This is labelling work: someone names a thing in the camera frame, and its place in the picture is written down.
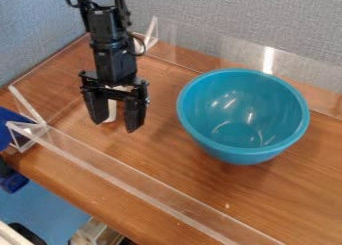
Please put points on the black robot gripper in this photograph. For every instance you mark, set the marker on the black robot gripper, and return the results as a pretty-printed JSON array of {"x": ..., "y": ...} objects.
[{"x": 113, "y": 81}]

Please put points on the white brown plush mushroom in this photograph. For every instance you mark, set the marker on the white brown plush mushroom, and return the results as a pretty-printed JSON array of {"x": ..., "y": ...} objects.
[{"x": 112, "y": 103}]

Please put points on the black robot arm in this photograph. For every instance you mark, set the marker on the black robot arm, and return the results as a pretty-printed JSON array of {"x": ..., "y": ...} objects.
[{"x": 105, "y": 18}]

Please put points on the blue plastic bowl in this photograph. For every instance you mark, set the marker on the blue plastic bowl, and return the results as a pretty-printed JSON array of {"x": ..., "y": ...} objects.
[{"x": 243, "y": 115}]

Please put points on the clear acrylic left barrier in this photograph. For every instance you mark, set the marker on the clear acrylic left barrier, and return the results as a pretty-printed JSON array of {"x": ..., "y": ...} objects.
[{"x": 49, "y": 86}]

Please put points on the clear acrylic barrier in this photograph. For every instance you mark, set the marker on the clear acrylic barrier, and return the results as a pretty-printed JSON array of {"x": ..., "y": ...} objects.
[
  {"x": 49, "y": 86},
  {"x": 141, "y": 207},
  {"x": 200, "y": 49}
]

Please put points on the blue clamp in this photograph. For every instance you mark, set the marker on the blue clamp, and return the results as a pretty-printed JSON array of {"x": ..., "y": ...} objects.
[{"x": 12, "y": 181}]

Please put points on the clear box under table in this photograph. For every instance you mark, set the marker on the clear box under table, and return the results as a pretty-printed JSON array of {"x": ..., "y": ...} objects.
[{"x": 94, "y": 233}]

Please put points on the clear acrylic back barrier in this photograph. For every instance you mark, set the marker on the clear acrylic back barrier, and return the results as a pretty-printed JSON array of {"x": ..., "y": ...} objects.
[{"x": 200, "y": 49}]

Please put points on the black white object bottom left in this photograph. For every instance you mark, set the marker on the black white object bottom left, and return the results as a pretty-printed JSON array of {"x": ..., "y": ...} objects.
[{"x": 9, "y": 237}]

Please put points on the clear acrylic front barrier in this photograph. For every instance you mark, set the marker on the clear acrylic front barrier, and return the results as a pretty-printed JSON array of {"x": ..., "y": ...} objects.
[{"x": 141, "y": 207}]

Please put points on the clear acrylic corner bracket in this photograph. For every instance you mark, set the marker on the clear acrylic corner bracket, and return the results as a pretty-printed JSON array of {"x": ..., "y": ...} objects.
[{"x": 145, "y": 40}]

